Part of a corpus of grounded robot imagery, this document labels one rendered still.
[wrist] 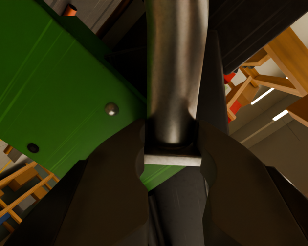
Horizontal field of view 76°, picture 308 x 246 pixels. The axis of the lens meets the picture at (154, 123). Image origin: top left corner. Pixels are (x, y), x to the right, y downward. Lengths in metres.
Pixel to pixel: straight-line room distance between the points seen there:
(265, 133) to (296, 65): 6.74
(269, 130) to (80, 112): 7.55
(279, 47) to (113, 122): 0.84
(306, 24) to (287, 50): 8.97
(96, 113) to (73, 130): 0.03
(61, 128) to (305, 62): 0.91
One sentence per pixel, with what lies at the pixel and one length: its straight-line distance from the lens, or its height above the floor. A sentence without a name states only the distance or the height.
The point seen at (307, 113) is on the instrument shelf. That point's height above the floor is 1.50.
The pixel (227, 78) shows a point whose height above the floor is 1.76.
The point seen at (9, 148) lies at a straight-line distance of 0.42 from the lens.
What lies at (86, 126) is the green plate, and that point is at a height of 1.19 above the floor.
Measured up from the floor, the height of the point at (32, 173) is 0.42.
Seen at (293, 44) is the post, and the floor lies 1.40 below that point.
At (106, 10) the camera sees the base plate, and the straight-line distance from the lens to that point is 0.72.
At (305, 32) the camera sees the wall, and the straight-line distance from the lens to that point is 9.87.
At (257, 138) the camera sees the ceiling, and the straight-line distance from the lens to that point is 7.64.
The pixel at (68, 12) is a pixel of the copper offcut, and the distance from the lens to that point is 0.58.
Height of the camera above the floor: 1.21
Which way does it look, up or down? 4 degrees up
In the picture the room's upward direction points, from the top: 138 degrees clockwise
